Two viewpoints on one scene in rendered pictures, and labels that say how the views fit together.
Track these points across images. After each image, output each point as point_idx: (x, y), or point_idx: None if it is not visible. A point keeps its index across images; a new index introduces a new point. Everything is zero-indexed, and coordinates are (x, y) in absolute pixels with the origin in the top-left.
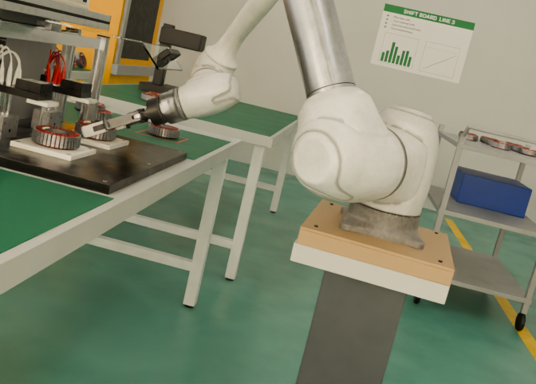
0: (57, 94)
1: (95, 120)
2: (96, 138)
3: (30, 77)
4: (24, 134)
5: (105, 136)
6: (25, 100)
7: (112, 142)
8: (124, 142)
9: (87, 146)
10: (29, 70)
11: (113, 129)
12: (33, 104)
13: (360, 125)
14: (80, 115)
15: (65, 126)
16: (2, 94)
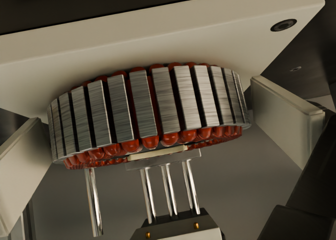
0: (29, 213)
1: (95, 167)
2: (237, 73)
3: (118, 225)
4: (297, 84)
5: (218, 88)
6: (118, 173)
7: (167, 50)
8: (38, 56)
9: (315, 27)
10: (129, 239)
11: (156, 136)
12: (76, 172)
13: None
14: (94, 174)
15: (47, 134)
16: (212, 170)
